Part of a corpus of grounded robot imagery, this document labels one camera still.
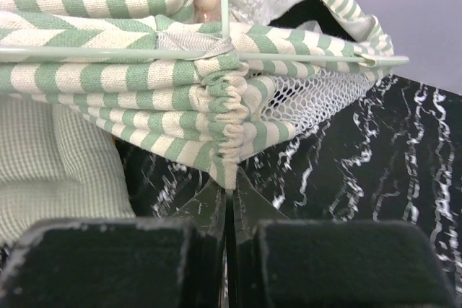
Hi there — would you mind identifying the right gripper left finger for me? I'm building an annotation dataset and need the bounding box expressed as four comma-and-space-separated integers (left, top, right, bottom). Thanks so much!
1, 181, 226, 307

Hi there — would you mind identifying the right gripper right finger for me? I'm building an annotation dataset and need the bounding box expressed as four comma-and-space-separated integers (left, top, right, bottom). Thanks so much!
227, 171, 457, 307

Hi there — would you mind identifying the striped green pet tent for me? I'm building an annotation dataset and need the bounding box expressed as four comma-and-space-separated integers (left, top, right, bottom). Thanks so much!
1, 0, 396, 188

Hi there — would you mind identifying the green checked cushion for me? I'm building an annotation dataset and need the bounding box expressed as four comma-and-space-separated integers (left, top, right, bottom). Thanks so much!
1, 97, 135, 244

